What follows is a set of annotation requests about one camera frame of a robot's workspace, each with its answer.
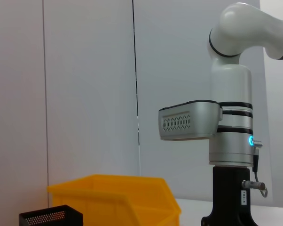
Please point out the yellow plastic bin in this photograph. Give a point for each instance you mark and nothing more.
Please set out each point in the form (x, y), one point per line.
(108, 200)

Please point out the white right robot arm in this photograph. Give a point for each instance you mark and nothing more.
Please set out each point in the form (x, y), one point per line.
(230, 84)

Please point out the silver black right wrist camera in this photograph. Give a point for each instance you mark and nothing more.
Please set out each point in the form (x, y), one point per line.
(188, 120)

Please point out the black mesh pen holder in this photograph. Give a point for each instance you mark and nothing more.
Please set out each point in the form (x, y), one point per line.
(49, 215)

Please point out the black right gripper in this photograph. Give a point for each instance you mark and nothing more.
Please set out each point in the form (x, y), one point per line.
(228, 200)

